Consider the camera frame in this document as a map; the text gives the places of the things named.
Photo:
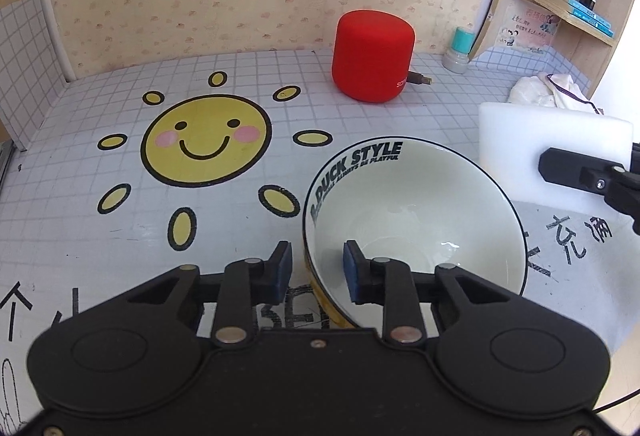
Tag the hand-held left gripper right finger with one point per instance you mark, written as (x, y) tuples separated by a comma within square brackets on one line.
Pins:
[(352, 273)]

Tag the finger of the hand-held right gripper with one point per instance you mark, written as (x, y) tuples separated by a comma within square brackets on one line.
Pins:
[(570, 168)]

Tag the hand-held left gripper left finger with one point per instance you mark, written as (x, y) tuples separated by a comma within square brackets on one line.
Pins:
[(282, 272)]

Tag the white sponge block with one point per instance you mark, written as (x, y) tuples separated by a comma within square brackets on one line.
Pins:
[(520, 141)]

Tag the yellow ceramic bowl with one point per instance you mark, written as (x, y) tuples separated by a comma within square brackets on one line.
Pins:
[(400, 206)]

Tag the white cloth purple trim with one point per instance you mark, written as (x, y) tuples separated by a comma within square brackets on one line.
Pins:
[(535, 91)]

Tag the pink cartoon poster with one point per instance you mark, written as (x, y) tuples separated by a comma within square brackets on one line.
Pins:
[(527, 28)]

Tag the blue book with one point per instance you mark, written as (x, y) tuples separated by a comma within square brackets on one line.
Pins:
[(577, 6), (600, 23)]

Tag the red cylindrical speaker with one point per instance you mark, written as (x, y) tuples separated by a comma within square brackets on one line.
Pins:
[(372, 56)]

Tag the wooden wall shelf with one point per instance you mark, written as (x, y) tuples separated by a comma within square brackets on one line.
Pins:
[(590, 51)]

